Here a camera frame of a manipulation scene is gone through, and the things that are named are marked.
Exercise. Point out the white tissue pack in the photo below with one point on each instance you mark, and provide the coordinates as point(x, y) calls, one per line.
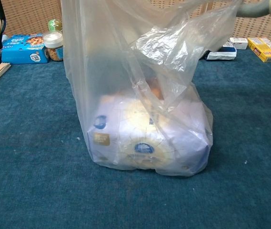
point(130, 133)

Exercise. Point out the black pink packet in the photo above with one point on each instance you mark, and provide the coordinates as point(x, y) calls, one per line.
point(223, 53)

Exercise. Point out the blue carpet table cover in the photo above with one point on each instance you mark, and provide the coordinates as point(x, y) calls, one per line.
point(30, 143)

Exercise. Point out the wicker folding screen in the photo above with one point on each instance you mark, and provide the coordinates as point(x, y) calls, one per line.
point(30, 16)

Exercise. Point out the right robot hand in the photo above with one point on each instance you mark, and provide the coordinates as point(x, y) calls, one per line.
point(256, 8)

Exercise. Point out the green plastic bottle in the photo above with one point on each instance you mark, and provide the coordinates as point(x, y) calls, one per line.
point(55, 25)

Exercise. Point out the small white box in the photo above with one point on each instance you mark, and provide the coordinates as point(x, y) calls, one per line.
point(238, 43)

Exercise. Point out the clear plastic shopping bag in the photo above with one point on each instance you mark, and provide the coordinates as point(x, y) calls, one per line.
point(102, 59)

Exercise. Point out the blue cookie box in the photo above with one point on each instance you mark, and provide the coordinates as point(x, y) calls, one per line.
point(23, 51)

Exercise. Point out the glass jar white lid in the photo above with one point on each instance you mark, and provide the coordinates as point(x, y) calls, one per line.
point(54, 45)

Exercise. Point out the yellow box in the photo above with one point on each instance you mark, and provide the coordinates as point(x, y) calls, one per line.
point(266, 50)

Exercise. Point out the brown snack packet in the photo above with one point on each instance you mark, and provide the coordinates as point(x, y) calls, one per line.
point(154, 84)

